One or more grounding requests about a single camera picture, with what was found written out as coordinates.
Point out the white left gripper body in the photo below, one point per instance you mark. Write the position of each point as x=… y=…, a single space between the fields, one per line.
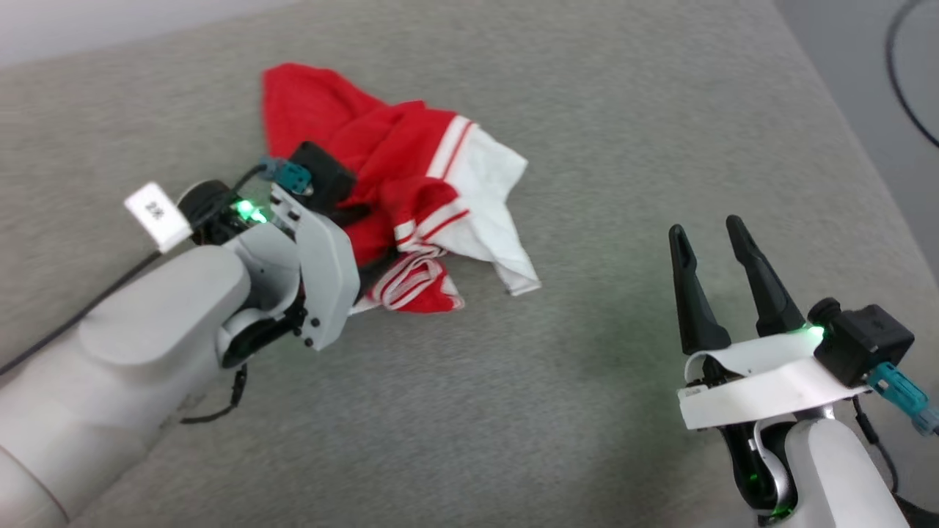
x=326 y=279

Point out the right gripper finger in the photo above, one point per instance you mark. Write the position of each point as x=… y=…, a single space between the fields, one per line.
x=770 y=301
x=697 y=308

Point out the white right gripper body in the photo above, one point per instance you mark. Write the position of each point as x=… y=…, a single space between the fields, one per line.
x=763 y=389

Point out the red and white garment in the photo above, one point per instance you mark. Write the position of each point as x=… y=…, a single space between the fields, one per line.
x=411 y=139

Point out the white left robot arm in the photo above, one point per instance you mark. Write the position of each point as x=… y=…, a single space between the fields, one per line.
x=110 y=381

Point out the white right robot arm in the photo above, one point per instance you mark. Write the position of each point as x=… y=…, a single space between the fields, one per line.
x=829 y=477

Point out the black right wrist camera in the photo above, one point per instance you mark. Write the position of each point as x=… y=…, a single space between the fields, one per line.
x=866 y=337

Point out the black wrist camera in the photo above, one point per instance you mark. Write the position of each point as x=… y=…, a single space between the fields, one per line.
x=866 y=337
x=323 y=172

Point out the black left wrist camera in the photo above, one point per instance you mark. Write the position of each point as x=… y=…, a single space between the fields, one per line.
x=323 y=172

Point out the teal left camera connector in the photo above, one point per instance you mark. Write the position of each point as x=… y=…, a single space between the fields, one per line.
x=290 y=176

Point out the teal camera connector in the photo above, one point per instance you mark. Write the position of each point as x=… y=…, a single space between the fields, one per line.
x=290 y=176
x=899 y=389

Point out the teal right camera connector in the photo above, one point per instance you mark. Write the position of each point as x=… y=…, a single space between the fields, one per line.
x=899 y=389

